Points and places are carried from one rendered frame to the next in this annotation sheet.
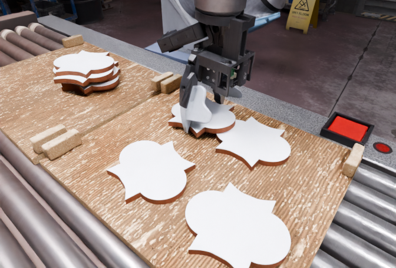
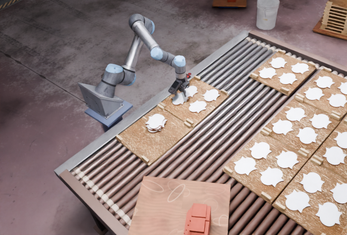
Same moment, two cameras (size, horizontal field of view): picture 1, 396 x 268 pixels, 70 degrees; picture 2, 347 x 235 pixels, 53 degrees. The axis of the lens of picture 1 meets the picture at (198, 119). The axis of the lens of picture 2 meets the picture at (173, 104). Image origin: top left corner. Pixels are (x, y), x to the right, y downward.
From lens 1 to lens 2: 236 cm
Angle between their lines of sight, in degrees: 60
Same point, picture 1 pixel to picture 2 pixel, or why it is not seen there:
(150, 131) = (184, 109)
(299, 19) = not seen: outside the picture
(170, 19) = (107, 106)
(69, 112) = (173, 126)
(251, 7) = (132, 76)
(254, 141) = (190, 90)
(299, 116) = not seen: hidden behind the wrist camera
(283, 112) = not seen: hidden behind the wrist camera
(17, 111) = (171, 138)
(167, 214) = (208, 104)
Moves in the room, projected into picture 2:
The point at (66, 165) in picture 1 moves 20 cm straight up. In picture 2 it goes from (195, 121) to (194, 100)
